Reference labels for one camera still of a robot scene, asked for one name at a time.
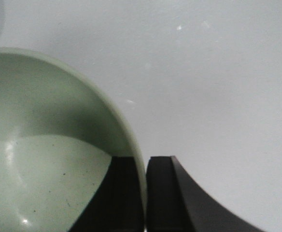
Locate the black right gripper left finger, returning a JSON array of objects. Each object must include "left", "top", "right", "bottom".
[{"left": 70, "top": 157, "right": 144, "bottom": 232}]

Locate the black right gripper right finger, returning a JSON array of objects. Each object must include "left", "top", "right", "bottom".
[{"left": 146, "top": 156, "right": 260, "bottom": 232}]

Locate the light green bowl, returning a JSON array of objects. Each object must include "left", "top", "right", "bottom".
[{"left": 0, "top": 48, "right": 147, "bottom": 232}]

